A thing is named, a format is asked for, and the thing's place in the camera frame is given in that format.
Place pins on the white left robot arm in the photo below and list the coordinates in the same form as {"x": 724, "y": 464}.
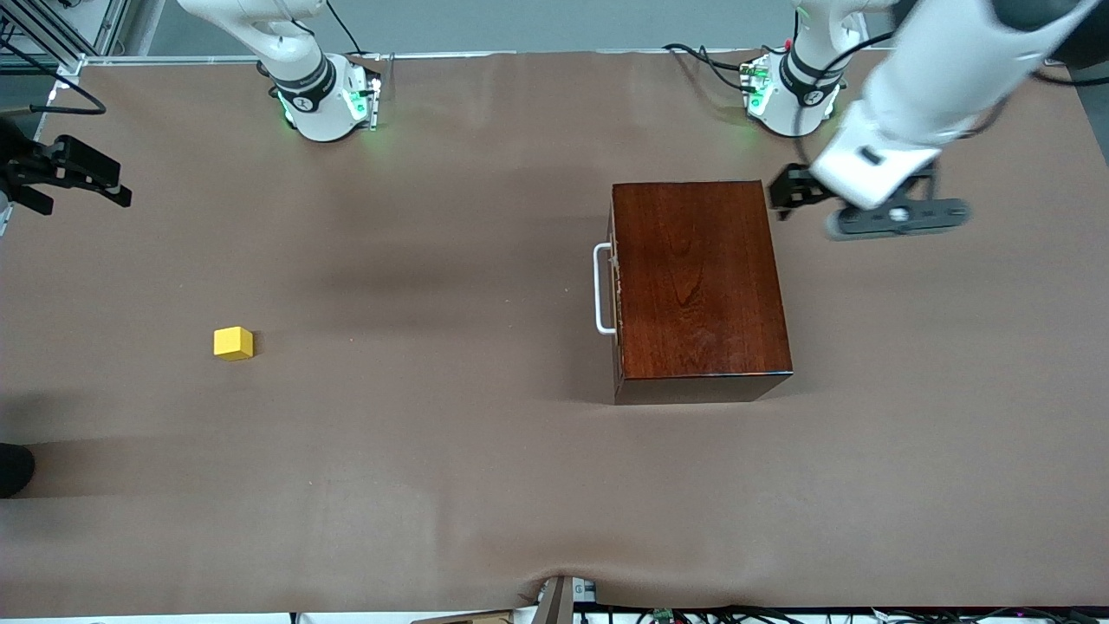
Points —
{"x": 944, "y": 61}

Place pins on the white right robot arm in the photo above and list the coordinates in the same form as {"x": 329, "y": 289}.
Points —
{"x": 303, "y": 95}

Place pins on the aluminium frame structure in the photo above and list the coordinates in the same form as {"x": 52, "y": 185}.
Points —
{"x": 108, "y": 22}

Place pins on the yellow wooden block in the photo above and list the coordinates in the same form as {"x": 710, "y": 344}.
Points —
{"x": 232, "y": 344}

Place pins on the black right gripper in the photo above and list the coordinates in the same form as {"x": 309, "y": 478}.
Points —
{"x": 26, "y": 167}

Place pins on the dark red wooden cabinet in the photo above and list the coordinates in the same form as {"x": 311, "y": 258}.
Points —
{"x": 710, "y": 295}

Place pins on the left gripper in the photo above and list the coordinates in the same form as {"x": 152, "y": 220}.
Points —
{"x": 799, "y": 188}

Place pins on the black round object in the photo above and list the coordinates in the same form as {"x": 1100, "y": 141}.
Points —
{"x": 13, "y": 470}

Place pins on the large table cover mat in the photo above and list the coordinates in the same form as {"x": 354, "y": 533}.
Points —
{"x": 433, "y": 477}

